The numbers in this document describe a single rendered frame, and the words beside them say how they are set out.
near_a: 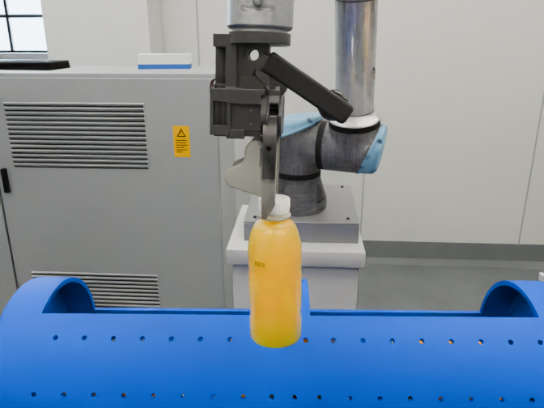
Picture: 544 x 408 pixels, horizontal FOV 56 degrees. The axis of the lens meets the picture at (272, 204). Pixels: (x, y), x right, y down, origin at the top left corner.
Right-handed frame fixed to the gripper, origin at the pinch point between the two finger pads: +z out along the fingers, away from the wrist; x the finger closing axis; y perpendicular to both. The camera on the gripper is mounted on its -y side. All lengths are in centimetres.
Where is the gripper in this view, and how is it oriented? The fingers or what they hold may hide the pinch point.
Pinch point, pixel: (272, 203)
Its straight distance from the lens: 62.7
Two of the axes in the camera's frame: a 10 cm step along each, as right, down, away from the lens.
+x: -0.7, 2.4, -9.7
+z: -0.4, 9.7, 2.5
